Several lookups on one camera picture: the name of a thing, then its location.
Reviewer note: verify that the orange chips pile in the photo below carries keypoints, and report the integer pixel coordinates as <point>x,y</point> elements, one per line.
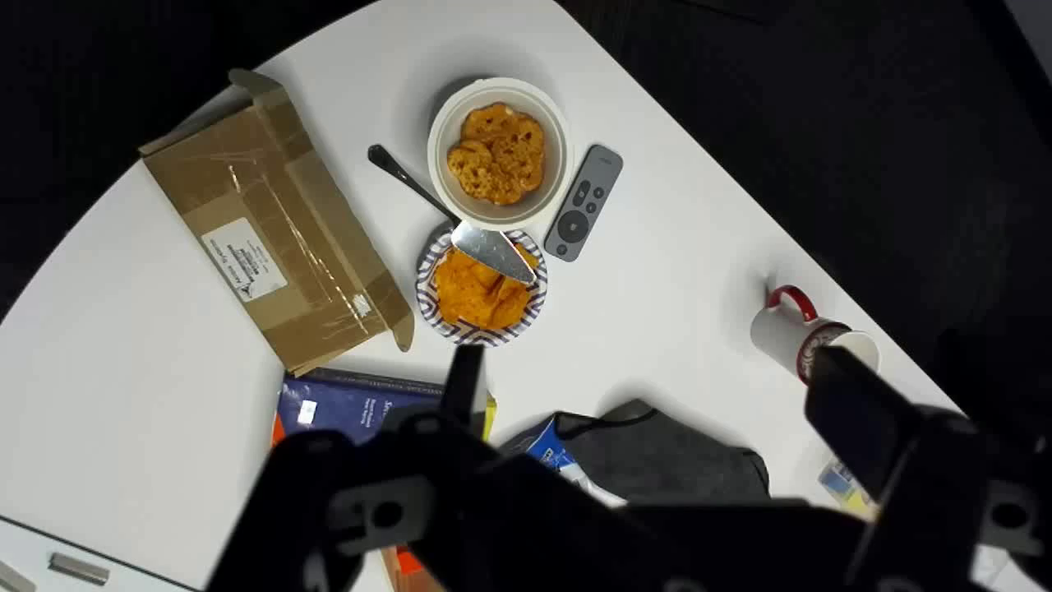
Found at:
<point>471,298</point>

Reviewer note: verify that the blue snack bag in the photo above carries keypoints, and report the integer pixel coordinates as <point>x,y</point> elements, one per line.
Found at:
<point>552,448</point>

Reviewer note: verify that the brown cardboard box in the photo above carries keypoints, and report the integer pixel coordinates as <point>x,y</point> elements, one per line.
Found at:
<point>263,217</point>

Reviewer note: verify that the white board panel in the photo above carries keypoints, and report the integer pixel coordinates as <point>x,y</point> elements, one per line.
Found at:
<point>118,547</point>

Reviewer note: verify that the white bowl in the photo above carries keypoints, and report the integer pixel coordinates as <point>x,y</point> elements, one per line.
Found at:
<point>439,144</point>

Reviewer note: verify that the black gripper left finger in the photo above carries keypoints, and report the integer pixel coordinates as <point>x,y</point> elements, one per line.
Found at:
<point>462,388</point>

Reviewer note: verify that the blue book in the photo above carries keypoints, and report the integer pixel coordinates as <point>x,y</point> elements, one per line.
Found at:
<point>349,405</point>

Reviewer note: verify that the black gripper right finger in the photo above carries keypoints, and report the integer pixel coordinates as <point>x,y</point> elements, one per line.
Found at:
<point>864,415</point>

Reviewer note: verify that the pretzel snacks pile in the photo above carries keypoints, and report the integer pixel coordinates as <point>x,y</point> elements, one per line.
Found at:
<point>497,153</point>

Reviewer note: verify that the grey bar magnet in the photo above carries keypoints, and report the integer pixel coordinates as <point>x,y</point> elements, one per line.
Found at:
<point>13,581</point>
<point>81,566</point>

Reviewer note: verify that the black napkin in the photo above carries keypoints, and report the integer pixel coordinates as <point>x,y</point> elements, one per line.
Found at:
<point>669,454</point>

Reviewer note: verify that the clear container colourful items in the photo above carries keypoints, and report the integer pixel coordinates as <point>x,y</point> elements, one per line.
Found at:
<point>839,483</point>

